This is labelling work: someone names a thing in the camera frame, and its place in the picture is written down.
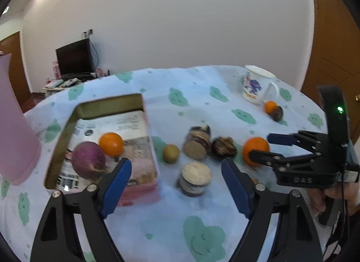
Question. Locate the white green-patterned tablecloth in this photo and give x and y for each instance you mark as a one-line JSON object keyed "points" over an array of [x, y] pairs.
{"points": [[180, 104]]}

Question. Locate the white printed cup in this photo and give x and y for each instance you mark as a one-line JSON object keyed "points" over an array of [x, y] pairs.
{"points": [[254, 87]]}

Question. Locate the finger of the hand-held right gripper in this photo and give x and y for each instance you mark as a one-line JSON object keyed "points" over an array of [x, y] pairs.
{"points": [[278, 139], [264, 157]]}

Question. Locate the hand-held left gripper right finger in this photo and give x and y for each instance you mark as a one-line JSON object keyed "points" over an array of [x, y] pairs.
{"points": [[234, 186]]}

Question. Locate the person's right hand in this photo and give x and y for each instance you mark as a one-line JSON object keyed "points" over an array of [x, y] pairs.
{"points": [[316, 202]]}

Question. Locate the small pink ornament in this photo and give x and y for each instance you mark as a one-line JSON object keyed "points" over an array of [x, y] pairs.
{"points": [[100, 72]]}

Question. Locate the pink electric kettle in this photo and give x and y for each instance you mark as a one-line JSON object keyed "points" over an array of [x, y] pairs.
{"points": [[14, 138]]}

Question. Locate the large orange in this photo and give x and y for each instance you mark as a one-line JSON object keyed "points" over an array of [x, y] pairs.
{"points": [[254, 146]]}

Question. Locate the pink metal tin box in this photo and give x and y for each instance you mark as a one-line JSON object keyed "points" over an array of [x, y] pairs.
{"points": [[140, 194]]}

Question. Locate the plain wooden door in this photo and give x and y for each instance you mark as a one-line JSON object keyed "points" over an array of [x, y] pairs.
{"points": [[17, 67]]}

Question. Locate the wall socket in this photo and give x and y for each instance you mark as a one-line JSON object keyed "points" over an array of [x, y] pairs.
{"points": [[87, 33]]}

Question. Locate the printed paper leaflet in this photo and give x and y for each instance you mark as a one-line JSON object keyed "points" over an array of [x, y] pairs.
{"points": [[123, 122]]}

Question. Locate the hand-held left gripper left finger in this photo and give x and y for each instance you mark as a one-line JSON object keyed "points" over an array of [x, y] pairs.
{"points": [[116, 186]]}

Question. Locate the cluttered tv stand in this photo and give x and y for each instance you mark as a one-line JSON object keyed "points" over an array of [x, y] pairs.
{"points": [[56, 84]]}

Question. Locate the wooden door with knob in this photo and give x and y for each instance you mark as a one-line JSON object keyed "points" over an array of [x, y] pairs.
{"points": [[332, 39]]}

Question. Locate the black television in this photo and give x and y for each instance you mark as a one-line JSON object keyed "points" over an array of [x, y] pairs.
{"points": [[74, 57]]}

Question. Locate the small orange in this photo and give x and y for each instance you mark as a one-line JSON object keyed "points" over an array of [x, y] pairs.
{"points": [[270, 107]]}

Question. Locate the kiwi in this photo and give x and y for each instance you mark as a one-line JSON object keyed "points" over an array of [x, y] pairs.
{"points": [[171, 153]]}

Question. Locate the purple onion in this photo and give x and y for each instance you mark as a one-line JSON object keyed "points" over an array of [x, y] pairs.
{"points": [[87, 157]]}

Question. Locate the medium orange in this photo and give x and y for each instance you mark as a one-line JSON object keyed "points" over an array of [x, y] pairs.
{"points": [[111, 143]]}

